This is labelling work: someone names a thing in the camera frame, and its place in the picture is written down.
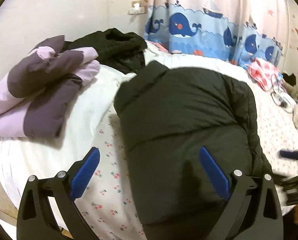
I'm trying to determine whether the beige fluffy cloth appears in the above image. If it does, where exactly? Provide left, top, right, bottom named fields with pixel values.
left=285, top=84, right=298, bottom=100

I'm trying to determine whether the whale print curtain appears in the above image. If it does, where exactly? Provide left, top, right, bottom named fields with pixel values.
left=143, top=0, right=289, bottom=68

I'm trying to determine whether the purple and lavender jacket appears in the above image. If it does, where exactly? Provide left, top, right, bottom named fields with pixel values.
left=0, top=35, right=101, bottom=138

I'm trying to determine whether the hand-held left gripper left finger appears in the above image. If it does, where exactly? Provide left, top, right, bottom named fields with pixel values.
left=17, top=147, right=101, bottom=240

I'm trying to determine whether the white striped duvet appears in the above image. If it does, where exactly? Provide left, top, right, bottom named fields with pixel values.
left=0, top=41, right=249, bottom=230

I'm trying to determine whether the pink checked cloth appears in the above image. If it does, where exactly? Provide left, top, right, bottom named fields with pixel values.
left=246, top=58, right=280, bottom=92

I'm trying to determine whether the small pink cloth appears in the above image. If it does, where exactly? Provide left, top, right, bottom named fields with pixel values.
left=153, top=41, right=169, bottom=53

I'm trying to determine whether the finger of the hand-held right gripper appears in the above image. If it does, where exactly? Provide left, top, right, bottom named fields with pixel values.
left=279, top=149, right=298, bottom=167
left=273, top=171, right=298, bottom=188

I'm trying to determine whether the black puffer jacket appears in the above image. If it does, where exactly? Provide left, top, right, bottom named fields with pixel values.
left=113, top=60, right=274, bottom=240

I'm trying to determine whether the crumpled black jacket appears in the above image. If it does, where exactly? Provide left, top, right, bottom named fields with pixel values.
left=64, top=28, right=148, bottom=73

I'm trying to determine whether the dark cloth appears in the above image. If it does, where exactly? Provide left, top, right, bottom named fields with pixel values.
left=282, top=72, right=297, bottom=86

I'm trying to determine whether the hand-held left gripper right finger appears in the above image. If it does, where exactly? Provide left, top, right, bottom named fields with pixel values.
left=199, top=146, right=284, bottom=240

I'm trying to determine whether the black cable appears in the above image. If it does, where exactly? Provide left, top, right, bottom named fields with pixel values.
left=270, top=75, right=293, bottom=108

